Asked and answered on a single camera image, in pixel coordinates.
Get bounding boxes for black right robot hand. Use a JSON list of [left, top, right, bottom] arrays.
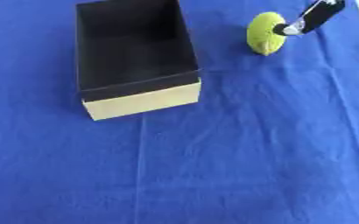
[[271, 0, 347, 37]]

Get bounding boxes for tan cardboard box black inside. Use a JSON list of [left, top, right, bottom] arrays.
[[74, 0, 203, 122]]

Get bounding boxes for yellow-green toy lemon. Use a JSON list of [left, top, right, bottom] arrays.
[[245, 11, 289, 57]]

